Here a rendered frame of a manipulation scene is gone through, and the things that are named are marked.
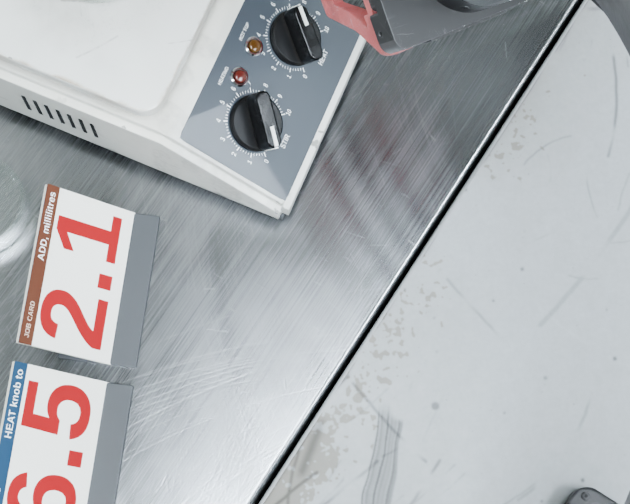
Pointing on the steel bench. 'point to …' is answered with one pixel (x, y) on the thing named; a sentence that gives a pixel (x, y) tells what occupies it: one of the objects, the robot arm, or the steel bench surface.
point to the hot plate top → (97, 44)
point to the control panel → (312, 92)
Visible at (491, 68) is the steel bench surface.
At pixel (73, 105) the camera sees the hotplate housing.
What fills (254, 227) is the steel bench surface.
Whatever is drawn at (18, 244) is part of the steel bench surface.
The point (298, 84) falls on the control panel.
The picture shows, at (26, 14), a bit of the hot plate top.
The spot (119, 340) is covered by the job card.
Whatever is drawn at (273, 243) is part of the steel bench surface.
